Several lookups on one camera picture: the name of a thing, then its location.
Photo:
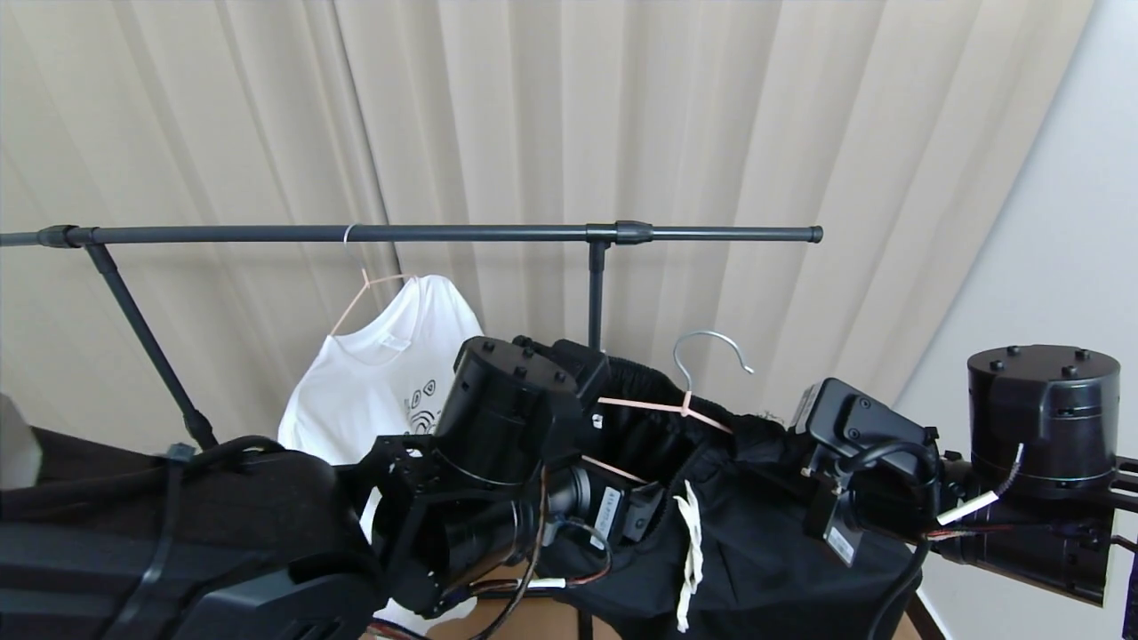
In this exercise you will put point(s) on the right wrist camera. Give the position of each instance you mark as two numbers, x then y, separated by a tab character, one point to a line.
853	422

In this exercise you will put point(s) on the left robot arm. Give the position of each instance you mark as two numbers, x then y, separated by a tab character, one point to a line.
222	533

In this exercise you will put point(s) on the black garment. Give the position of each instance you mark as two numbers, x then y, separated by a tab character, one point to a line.
756	533

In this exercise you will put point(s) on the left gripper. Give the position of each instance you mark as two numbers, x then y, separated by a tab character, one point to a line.
605	507

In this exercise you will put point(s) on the pink clothes hanger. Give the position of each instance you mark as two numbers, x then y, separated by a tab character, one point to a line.
658	407
351	307

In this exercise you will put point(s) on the white printed t-shirt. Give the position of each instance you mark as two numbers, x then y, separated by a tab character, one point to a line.
373	382

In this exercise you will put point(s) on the beige curtain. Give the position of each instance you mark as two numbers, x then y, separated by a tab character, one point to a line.
622	107

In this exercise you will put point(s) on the black clothes rack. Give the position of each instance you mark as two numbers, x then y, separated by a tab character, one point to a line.
444	234

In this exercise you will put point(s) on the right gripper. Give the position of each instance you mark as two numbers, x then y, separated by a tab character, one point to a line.
871	524

